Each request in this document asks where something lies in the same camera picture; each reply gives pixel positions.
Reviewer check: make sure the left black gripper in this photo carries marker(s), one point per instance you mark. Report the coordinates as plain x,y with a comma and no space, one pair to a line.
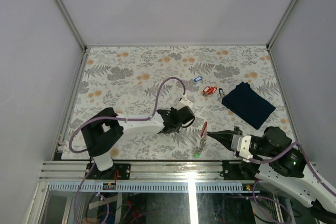
172,109

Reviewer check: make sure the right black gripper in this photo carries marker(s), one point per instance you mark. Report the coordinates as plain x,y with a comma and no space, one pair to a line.
224,137

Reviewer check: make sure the metal key holder red handle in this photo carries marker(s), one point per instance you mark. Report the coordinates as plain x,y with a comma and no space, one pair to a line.
203,137

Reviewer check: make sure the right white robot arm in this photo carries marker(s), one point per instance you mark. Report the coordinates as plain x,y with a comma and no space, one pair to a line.
278,160

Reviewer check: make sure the dark blue cloth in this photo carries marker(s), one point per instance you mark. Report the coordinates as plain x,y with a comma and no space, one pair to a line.
248,105

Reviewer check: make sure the red key tags bunch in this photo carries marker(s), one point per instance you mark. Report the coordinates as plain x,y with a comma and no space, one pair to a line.
209,90

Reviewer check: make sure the blue key tag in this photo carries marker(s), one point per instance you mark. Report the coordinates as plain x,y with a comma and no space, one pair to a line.
199,78

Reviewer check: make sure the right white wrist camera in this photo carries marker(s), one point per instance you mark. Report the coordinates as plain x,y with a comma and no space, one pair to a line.
244,152

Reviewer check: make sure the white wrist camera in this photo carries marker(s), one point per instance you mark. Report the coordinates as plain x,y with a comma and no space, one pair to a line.
184,102
244,152

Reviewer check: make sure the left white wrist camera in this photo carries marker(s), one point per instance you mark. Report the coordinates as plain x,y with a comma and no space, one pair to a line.
184,102

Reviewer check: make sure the grey slotted cable duct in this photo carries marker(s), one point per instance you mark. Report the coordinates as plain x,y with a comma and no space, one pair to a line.
131,187

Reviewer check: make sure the aluminium front rail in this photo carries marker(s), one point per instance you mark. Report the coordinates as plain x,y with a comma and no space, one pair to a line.
138,171

